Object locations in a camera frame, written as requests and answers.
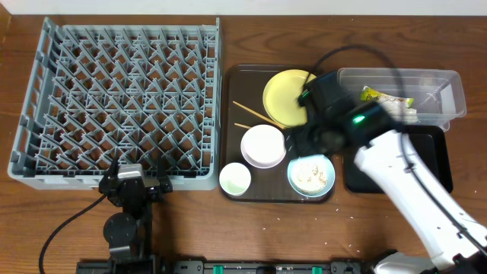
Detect yellow plate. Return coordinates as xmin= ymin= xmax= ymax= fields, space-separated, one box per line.
xmin=263 ymin=69 xmax=316 ymax=128

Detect light blue bowl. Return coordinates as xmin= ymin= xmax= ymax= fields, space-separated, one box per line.
xmin=287 ymin=155 xmax=336 ymax=198

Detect white pink bowl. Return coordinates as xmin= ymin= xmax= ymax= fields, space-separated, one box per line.
xmin=240 ymin=125 xmax=286 ymax=169

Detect white green cup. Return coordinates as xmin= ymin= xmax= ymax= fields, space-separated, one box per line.
xmin=219 ymin=162 xmax=251 ymax=196

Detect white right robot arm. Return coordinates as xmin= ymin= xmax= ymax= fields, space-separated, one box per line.
xmin=286 ymin=73 xmax=486 ymax=273

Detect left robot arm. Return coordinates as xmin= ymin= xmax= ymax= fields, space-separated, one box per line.
xmin=98 ymin=161 xmax=173 ymax=274

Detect clear plastic waste bin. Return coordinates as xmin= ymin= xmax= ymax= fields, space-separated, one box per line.
xmin=338 ymin=68 xmax=467 ymax=131

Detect green snack wrapper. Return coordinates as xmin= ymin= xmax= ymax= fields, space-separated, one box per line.
xmin=360 ymin=86 xmax=414 ymax=108

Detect crumpled white tissue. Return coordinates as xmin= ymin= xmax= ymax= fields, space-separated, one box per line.
xmin=381 ymin=100 xmax=419 ymax=124

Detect dark brown serving tray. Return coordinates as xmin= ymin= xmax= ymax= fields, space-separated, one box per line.
xmin=220 ymin=64 xmax=335 ymax=204

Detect grey plastic dish rack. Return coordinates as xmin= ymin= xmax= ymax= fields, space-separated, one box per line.
xmin=7 ymin=19 xmax=222 ymax=190

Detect black tray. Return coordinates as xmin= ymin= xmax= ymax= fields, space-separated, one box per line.
xmin=342 ymin=125 xmax=454 ymax=194

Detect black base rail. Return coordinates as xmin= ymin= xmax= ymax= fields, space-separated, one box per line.
xmin=75 ymin=259 xmax=385 ymax=274

